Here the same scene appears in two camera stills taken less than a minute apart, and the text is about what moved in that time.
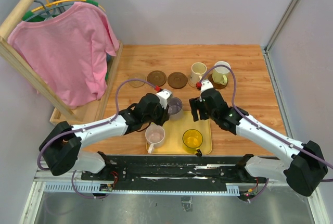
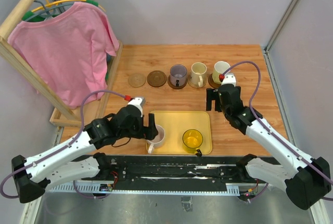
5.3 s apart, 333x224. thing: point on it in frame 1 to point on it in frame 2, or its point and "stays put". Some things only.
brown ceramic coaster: (157, 78) stays put
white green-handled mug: (220, 73) stays put
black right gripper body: (210, 114) to (226, 112)
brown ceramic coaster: (216, 85) stays put
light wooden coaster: (137, 84) stays put
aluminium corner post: (283, 20) stays put
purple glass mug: (175, 107) to (178, 74)
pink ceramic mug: (154, 136) stays put
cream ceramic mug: (197, 69) stays put
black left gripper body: (158, 116) to (138, 131)
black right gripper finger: (196, 104) to (213, 94)
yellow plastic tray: (175, 129) stays put
